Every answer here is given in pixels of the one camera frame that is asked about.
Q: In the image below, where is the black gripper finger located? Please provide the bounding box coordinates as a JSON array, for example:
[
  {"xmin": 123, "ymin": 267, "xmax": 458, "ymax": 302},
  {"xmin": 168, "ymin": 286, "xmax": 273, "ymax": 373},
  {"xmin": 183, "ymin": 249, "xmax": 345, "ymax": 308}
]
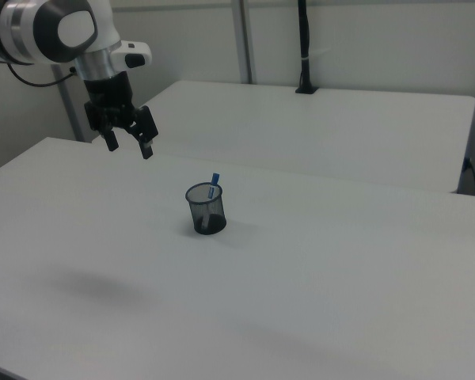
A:
[
  {"xmin": 123, "ymin": 104, "xmax": 160, "ymax": 161},
  {"xmin": 83, "ymin": 101, "xmax": 120, "ymax": 153}
]

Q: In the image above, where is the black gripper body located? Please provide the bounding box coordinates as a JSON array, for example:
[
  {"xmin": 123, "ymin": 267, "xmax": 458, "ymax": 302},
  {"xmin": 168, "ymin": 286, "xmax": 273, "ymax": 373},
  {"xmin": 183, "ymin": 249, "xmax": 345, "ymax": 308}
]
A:
[{"xmin": 82, "ymin": 72, "xmax": 139, "ymax": 130}]

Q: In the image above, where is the blue capped white marker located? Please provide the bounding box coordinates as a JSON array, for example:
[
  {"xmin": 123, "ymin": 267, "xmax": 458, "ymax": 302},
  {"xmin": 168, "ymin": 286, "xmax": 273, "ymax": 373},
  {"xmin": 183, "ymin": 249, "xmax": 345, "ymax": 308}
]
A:
[{"xmin": 199, "ymin": 172, "xmax": 221, "ymax": 233}]

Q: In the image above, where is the black mesh pen cup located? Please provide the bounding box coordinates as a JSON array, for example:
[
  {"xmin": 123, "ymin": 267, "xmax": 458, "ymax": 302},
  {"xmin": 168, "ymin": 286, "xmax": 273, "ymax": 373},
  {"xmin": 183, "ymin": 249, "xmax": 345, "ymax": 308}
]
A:
[{"xmin": 184, "ymin": 181, "xmax": 227, "ymax": 235}]

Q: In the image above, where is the white neighbouring table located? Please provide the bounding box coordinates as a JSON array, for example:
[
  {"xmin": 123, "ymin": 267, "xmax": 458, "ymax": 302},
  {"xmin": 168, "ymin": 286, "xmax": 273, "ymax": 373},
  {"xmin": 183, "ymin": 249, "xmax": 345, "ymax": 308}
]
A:
[{"xmin": 91, "ymin": 80, "xmax": 475, "ymax": 195}]

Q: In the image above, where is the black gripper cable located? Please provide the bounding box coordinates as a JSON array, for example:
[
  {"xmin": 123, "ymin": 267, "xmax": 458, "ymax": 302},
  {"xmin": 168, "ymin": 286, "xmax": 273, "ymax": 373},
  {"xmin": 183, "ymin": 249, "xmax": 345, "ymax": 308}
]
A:
[{"xmin": 6, "ymin": 61, "xmax": 78, "ymax": 87}]

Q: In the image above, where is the grey wall profile post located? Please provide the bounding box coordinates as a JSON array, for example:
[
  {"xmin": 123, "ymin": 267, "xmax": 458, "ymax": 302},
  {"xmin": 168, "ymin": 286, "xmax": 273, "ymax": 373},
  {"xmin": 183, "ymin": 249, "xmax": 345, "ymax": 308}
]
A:
[{"xmin": 232, "ymin": 0, "xmax": 259, "ymax": 85}]

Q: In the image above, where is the white cable tie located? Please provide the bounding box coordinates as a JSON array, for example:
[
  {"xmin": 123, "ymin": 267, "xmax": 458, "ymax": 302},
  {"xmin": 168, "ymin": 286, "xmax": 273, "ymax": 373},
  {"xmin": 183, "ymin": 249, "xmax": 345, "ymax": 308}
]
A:
[{"xmin": 300, "ymin": 46, "xmax": 333, "ymax": 63}]

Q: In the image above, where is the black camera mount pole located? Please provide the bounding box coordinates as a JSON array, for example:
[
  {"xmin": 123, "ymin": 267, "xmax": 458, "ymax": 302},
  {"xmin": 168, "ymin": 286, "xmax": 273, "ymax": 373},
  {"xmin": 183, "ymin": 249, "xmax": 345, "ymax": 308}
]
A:
[{"xmin": 294, "ymin": 0, "xmax": 320, "ymax": 95}]

